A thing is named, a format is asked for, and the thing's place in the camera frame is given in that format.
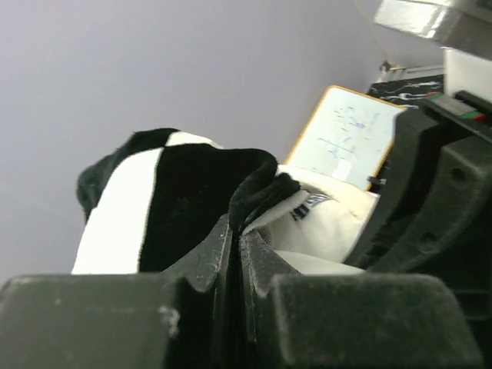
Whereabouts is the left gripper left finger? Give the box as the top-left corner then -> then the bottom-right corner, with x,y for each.
1,218 -> 233,368

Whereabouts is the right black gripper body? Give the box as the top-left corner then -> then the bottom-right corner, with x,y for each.
346,91 -> 491,366

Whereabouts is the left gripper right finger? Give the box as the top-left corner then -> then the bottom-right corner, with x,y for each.
240,232 -> 484,368

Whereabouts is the white pillow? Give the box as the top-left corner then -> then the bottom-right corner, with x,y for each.
243,165 -> 379,275

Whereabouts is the black white checkered pillowcase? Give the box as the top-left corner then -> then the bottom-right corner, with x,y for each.
72,128 -> 307,274

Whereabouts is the small whiteboard with wooden frame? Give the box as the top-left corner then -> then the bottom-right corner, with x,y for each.
285,85 -> 404,190

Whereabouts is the aluminium frame rail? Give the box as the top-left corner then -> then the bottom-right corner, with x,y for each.
376,61 -> 444,83

